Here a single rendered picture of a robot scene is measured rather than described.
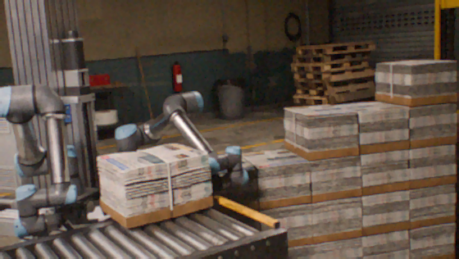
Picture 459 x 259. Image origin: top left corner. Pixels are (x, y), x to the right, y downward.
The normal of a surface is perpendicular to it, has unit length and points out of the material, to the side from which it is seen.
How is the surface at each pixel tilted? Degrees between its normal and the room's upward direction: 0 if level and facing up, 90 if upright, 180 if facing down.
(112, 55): 90
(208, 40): 90
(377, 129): 90
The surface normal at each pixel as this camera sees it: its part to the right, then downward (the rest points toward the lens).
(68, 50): -0.41, 0.18
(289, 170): 0.22, 0.15
